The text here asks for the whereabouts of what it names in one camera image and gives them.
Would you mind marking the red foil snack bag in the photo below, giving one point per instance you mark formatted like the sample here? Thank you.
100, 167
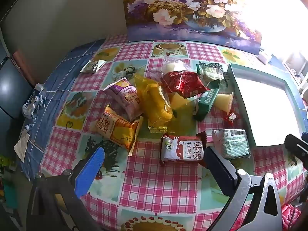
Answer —
185, 83

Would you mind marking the white paper scrap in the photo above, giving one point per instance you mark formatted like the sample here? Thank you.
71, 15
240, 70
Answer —
21, 146

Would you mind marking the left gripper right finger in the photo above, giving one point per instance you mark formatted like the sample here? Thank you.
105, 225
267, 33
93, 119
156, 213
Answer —
231, 181

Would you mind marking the checkered fruit tablecloth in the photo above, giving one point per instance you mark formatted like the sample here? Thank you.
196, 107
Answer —
136, 188

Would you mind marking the white silver snack sachet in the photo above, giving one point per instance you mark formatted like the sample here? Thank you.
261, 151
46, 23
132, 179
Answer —
93, 66

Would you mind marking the white power strip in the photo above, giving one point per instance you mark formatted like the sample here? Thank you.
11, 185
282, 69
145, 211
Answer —
264, 57

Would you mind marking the crumpled blue white wrapper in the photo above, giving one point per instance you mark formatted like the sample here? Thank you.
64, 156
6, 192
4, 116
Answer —
35, 102

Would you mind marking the small red milk candy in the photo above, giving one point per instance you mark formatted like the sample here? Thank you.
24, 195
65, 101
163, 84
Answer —
231, 117

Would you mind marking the dark television screen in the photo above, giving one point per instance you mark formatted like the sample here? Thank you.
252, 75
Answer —
15, 90

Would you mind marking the clear green pastry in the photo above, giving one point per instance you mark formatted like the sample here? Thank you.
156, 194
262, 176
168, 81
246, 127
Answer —
212, 75

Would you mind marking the teal rimmed white tray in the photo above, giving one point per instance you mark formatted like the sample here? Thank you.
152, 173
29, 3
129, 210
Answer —
267, 106

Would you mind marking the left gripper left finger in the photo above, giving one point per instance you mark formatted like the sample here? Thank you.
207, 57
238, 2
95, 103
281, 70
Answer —
77, 181

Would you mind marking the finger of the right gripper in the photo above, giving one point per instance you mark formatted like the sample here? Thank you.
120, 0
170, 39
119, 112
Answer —
304, 136
297, 147

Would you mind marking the blue quilted cloth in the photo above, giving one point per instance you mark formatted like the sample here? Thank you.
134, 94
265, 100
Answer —
57, 88

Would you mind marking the dark green biscuit pack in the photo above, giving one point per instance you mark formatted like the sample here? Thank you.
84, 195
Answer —
206, 101

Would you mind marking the green white patterned snack pack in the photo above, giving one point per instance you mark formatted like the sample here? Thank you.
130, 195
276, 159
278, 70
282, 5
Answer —
231, 143

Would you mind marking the flower painting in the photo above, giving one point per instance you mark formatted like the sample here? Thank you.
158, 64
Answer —
221, 22

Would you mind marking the white shelf unit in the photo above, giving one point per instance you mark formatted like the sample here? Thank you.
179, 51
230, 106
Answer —
297, 65

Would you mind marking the red white milk biscuit pack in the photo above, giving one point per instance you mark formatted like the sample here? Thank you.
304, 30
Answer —
182, 149

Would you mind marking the yellow jelly cup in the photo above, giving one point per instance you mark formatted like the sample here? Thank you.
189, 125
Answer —
224, 102

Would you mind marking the yellow soft bread bag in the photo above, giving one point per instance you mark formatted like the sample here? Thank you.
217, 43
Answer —
154, 104

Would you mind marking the clear white pastry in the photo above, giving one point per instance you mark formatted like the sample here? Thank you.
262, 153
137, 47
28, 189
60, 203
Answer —
157, 68

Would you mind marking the orange swiss roll pack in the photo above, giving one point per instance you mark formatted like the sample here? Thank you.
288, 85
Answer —
117, 129

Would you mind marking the purple swiss roll pack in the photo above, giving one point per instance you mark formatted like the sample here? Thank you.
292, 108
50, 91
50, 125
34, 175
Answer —
126, 95

